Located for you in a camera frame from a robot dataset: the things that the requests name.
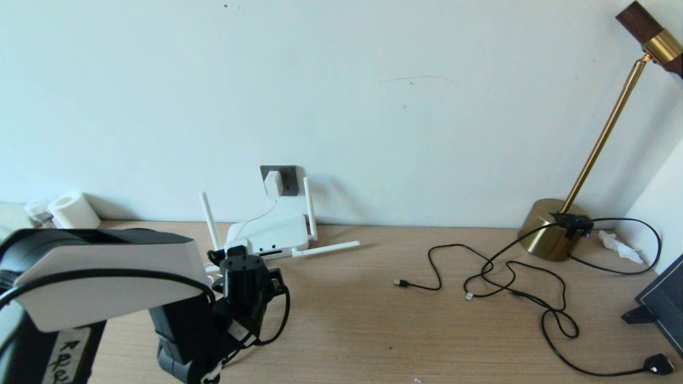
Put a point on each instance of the black clip stand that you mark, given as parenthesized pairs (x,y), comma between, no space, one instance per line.
(637,316)

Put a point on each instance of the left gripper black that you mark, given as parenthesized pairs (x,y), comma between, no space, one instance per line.
(275,280)

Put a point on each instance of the grey wall socket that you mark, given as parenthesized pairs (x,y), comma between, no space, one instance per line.
(291,180)

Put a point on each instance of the brass desk lamp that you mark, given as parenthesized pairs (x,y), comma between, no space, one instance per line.
(544,234)

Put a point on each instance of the small clear jar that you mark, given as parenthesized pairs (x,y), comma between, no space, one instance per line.
(37,210)

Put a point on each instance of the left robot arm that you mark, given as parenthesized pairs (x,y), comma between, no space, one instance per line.
(106,277)

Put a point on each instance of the white power adapter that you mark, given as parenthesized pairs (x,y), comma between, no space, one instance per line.
(273,183)

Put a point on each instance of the white toilet paper roll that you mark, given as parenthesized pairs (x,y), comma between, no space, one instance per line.
(74,212)

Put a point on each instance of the white router with antennas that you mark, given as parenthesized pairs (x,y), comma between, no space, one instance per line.
(272,234)

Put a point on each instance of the crumpled white tissue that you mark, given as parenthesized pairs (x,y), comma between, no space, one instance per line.
(619,246)

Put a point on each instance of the black clip on lamp base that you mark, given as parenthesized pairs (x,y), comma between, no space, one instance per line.
(573,221)

